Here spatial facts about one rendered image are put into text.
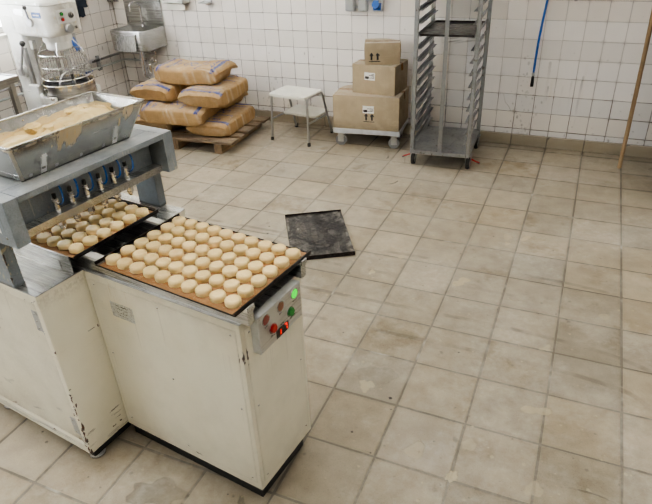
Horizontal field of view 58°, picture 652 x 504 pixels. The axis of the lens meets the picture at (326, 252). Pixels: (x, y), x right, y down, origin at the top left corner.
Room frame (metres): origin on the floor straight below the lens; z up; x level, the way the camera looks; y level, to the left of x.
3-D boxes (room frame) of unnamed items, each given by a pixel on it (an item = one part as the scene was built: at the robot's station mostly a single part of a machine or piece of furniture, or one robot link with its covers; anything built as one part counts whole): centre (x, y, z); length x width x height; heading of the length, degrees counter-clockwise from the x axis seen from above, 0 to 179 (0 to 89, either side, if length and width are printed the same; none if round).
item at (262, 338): (1.53, 0.17, 0.77); 0.24 x 0.04 x 0.14; 148
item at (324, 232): (3.44, 0.05, 0.02); 0.60 x 0.40 x 0.03; 6
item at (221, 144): (5.60, 1.20, 0.06); 1.20 x 0.80 x 0.11; 68
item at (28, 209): (1.99, 0.91, 1.01); 0.72 x 0.33 x 0.34; 148
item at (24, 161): (1.99, 0.91, 1.25); 0.56 x 0.29 x 0.14; 148
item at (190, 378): (1.72, 0.48, 0.45); 0.70 x 0.34 x 0.90; 58
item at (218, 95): (5.47, 0.95, 0.47); 0.72 x 0.42 x 0.17; 161
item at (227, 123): (5.50, 0.92, 0.19); 0.72 x 0.42 x 0.15; 160
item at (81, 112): (1.99, 0.90, 1.28); 0.54 x 0.27 x 0.06; 148
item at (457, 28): (4.75, -1.07, 1.05); 0.60 x 0.40 x 0.01; 158
